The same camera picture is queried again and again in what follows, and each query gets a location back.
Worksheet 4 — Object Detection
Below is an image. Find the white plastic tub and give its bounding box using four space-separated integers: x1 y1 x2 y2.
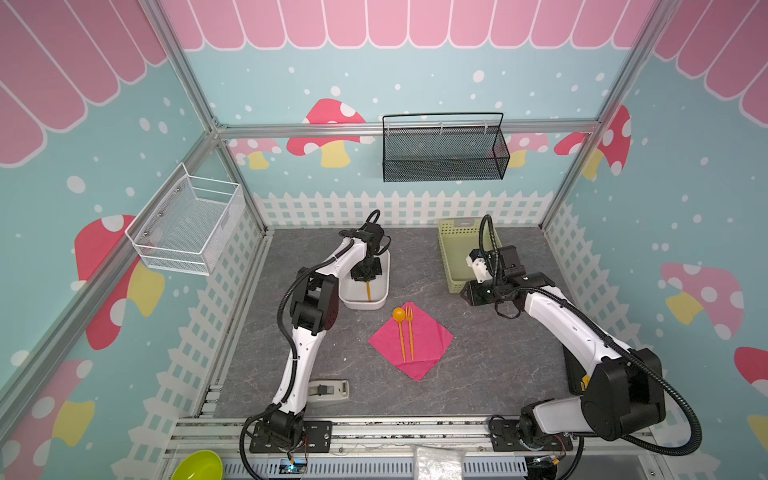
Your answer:
339 251 391 311

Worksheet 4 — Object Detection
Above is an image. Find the green perforated plastic basket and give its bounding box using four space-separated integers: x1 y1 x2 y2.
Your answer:
438 217 500 294

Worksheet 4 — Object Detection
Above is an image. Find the pink paper napkin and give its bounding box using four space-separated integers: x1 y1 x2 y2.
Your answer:
368 302 454 382

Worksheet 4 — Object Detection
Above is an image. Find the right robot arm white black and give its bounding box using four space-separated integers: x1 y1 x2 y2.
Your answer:
460 215 703 457

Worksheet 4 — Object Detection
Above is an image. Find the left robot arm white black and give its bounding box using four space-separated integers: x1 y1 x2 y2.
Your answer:
239 209 391 453

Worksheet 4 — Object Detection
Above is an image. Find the black flat box yellow label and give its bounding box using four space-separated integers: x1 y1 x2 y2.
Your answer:
563 348 590 396

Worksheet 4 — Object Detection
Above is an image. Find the clear plastic bag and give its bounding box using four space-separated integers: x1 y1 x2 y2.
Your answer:
413 446 465 480

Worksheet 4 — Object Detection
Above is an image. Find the lime green bowl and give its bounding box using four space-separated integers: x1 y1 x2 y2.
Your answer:
170 450 224 480

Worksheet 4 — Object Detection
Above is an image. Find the grey switch box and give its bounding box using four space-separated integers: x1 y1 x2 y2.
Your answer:
307 380 351 405

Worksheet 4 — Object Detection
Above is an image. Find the black mesh wall basket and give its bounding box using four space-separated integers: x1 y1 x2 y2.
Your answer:
381 112 511 183

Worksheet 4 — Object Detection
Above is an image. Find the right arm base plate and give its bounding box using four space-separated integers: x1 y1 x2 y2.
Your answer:
487 415 573 452

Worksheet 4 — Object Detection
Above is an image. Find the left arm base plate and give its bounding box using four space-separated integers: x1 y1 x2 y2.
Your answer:
246 421 333 454

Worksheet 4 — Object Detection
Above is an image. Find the white wire wall basket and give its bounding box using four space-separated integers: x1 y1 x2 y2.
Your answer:
125 164 245 276

